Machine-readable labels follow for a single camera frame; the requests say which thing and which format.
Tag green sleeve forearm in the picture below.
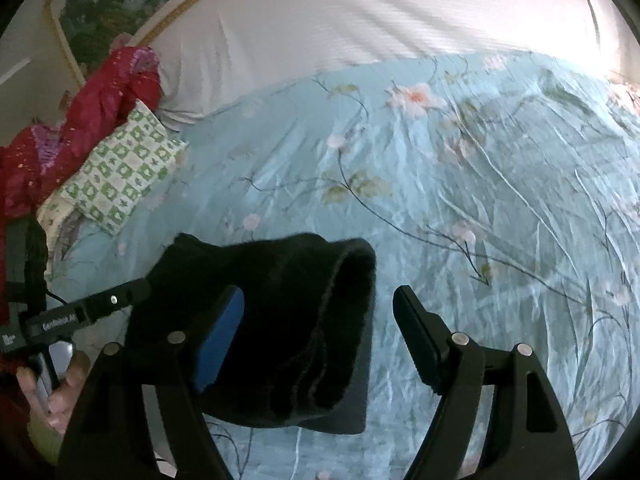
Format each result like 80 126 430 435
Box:
27 416 63 466

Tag person left hand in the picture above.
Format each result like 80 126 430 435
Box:
16 351 91 436

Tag light blue floral quilt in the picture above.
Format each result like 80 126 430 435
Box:
50 53 639 479

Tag cream patterned cloth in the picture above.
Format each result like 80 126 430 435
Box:
37 191 85 284

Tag white striped bed sheet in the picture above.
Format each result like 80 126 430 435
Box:
132 0 639 125

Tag green white patterned pillow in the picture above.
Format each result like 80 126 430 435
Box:
61 101 188 236

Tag red quilted blanket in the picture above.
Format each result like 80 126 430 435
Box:
0 45 162 241

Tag black pants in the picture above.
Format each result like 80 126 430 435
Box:
125 233 376 436

